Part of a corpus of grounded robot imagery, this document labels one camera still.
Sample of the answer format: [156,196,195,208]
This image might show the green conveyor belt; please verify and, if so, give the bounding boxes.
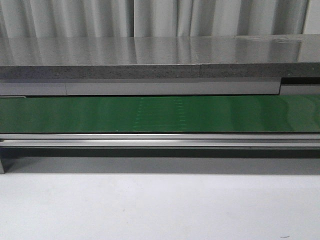
[0,95,320,134]

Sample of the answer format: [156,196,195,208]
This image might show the grey stone-edged shelf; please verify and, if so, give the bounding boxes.
[0,34,320,97]

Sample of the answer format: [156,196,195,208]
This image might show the grey pleated curtain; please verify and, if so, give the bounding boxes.
[0,0,320,38]

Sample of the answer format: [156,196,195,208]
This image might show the aluminium conveyor frame rail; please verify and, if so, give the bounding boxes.
[0,133,320,175]

